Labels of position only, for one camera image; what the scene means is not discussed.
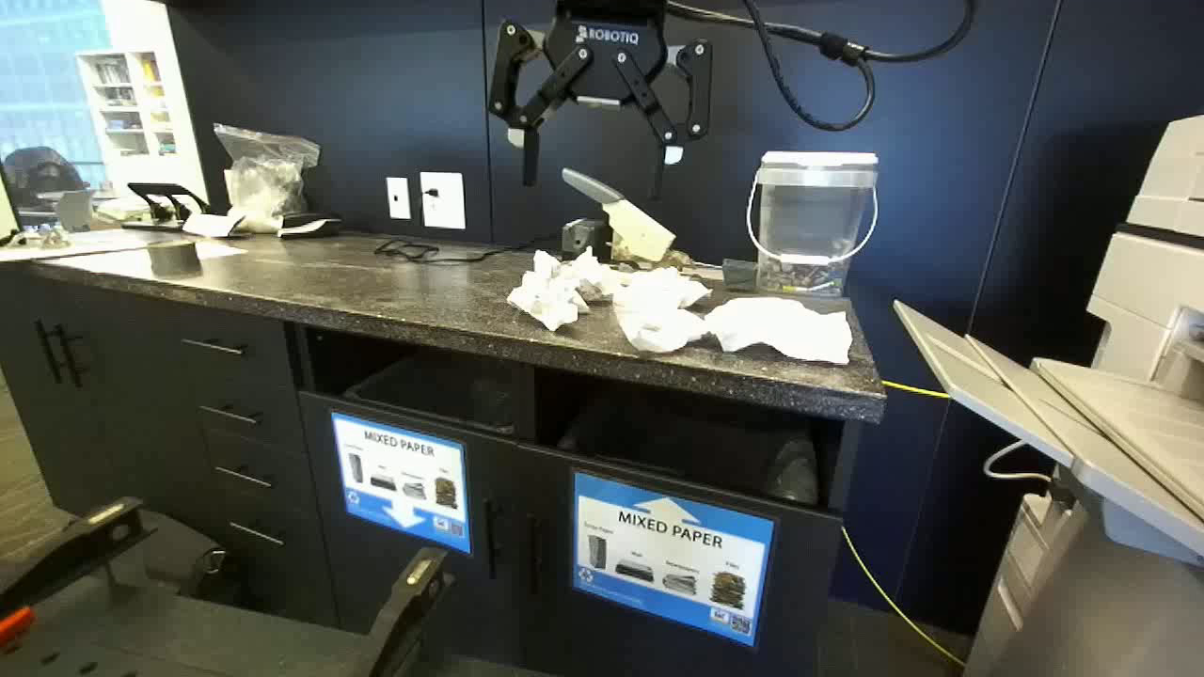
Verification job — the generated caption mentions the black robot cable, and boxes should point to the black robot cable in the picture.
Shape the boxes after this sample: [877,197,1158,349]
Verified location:
[662,0,983,137]

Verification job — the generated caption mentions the grey office printer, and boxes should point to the grey office printer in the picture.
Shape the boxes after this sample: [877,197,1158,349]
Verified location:
[900,114,1204,677]

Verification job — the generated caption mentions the white double wall socket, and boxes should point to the white double wall socket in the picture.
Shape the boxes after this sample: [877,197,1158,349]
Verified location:
[417,172,466,231]

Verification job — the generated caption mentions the black drawer cabinet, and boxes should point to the black drawer cabinet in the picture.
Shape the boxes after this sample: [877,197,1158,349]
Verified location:
[0,269,334,625]

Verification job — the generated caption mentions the left blue recycling sign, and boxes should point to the left blue recycling sign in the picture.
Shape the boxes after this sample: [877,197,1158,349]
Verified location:
[330,413,473,552]

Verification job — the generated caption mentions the left black rubbish bin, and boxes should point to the left black rubbish bin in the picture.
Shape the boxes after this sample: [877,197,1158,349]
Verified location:
[350,363,526,434]

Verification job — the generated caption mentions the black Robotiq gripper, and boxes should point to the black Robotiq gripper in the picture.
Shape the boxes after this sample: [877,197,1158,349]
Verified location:
[490,0,713,181]

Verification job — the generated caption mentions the right blue mixed paper sign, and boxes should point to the right blue mixed paper sign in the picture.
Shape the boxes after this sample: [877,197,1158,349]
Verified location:
[571,472,776,649]

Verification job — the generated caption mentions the black office chair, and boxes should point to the black office chair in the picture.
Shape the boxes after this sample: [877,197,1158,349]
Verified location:
[0,498,451,677]

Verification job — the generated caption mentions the right black rubbish bin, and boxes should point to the right black rubbish bin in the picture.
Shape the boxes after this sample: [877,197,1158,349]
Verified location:
[560,394,820,508]

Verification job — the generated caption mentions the white tissue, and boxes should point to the white tissue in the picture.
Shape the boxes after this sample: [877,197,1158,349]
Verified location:
[615,269,713,354]
[510,251,618,333]
[704,299,856,365]

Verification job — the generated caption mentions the clear plastic bag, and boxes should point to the clear plastic bag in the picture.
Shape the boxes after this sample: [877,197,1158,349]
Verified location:
[214,124,322,235]

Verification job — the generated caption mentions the black cable on counter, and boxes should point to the black cable on counter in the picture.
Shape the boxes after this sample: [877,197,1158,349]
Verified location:
[373,231,500,269]

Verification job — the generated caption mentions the white single wall socket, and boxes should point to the white single wall socket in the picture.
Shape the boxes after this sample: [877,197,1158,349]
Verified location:
[384,178,409,222]

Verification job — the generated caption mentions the black rubbish bin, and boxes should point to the black rubbish bin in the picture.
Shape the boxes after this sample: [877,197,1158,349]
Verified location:
[350,363,526,434]
[560,394,820,508]

